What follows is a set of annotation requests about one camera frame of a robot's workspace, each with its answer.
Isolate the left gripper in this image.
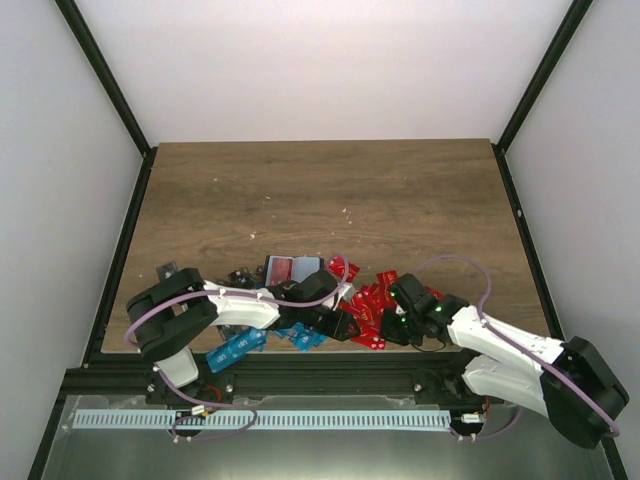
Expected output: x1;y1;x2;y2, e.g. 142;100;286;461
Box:
301;305;362;342

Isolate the red VIP card front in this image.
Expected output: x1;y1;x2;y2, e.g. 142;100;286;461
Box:
268;257;294;285

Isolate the black card holder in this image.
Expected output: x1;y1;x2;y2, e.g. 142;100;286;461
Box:
263;255;324;287

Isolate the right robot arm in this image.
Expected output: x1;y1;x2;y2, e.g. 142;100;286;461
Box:
381;274;629;449

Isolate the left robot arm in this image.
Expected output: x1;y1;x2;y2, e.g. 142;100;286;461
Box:
125;268;361;404

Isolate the red VIP card pile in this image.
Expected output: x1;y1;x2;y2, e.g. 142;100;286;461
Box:
334;269;446;350

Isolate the lone red VIP card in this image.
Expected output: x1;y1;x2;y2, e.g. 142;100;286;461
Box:
327;255;360;283

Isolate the blue VIP card pile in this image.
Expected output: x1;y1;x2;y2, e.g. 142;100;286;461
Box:
205;323;328;373

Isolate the black VIP card pile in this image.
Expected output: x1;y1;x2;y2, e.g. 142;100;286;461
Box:
215;267;264;290

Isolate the lone black VIP card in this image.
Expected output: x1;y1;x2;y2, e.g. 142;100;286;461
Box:
156;261;179;282

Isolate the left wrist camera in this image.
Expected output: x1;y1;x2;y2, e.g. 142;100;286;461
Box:
337;283;356;303

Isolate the black aluminium frame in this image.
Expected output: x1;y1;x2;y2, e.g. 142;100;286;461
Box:
27;0;629;480

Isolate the white slotted cable duct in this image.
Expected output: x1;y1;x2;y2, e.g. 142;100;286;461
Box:
71;409;451;432

